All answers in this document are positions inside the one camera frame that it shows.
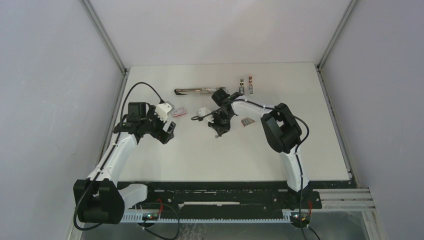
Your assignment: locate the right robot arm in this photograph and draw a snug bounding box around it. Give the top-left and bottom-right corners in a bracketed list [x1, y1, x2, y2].
[197, 88, 309, 208]

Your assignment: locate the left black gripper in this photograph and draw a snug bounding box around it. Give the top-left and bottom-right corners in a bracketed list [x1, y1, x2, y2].
[141, 106, 175, 144]

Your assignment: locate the left green circuit board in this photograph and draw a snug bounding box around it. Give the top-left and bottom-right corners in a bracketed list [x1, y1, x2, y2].
[142, 213, 160, 221]

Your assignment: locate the left corner frame post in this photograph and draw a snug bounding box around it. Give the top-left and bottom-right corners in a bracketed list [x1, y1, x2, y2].
[80, 0, 128, 92]

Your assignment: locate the corner frame post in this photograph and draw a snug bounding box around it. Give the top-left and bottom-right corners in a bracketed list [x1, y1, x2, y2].
[316, 0, 360, 72]
[80, 0, 128, 92]

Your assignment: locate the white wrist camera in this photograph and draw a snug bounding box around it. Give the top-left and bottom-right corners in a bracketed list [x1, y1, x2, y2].
[196, 107, 214, 123]
[154, 101, 175, 123]

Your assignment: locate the right corner frame post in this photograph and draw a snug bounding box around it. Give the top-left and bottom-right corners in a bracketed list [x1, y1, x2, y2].
[316, 0, 360, 72]

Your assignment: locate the black and beige stapler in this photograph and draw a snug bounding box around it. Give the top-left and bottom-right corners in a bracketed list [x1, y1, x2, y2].
[173, 87, 228, 96]

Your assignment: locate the right green circuit board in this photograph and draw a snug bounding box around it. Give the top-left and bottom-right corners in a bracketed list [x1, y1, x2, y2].
[289, 212, 312, 229]

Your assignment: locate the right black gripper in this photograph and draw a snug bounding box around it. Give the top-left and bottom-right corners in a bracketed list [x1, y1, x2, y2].
[208, 110, 233, 136]

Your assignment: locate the small brown stapler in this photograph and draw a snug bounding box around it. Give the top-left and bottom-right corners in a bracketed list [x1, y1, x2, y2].
[238, 78, 246, 95]

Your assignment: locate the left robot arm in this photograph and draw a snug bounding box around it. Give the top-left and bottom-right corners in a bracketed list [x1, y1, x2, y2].
[73, 101, 176, 226]

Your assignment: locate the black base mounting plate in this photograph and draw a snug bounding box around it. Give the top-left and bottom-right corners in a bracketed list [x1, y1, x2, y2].
[131, 180, 357, 217]

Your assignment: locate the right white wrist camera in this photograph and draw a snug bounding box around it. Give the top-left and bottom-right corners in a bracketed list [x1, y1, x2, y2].
[196, 107, 214, 123]

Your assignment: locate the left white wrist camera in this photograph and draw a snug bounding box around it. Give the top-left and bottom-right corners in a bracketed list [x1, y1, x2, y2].
[154, 101, 175, 123]

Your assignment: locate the black camera cable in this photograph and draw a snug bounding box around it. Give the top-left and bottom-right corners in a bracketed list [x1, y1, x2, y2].
[72, 81, 166, 232]
[191, 99, 322, 240]

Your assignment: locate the right black camera cable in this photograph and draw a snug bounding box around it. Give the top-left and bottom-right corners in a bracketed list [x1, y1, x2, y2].
[191, 99, 322, 240]

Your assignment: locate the red white staple box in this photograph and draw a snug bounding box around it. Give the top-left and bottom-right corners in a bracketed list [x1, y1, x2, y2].
[172, 107, 187, 118]

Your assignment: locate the green circuit board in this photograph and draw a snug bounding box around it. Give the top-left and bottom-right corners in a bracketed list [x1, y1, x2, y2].
[289, 212, 312, 229]
[142, 213, 160, 221]

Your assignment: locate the aluminium frame rail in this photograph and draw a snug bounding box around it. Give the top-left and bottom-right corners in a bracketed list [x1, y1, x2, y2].
[312, 188, 376, 213]

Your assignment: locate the white slotted cable duct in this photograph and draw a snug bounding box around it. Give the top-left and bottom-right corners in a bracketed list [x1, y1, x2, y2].
[120, 210, 293, 224]

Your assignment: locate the left black camera cable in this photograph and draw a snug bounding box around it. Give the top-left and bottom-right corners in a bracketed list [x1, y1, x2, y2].
[72, 81, 166, 232]

